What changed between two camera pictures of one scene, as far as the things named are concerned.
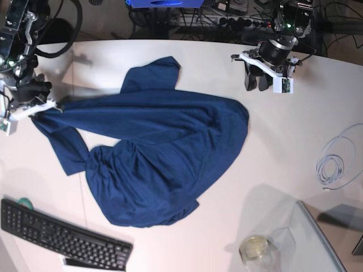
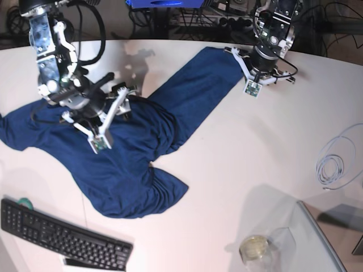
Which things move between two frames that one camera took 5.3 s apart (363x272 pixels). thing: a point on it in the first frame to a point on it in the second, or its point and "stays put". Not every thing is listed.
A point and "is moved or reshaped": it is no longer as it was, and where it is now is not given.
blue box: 165,4 stays put
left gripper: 32,90 to 88,103
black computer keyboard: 72,242 stays put
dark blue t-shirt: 151,152 is moved or reshaped
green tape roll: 26,202 stays put
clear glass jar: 256,253 stays put
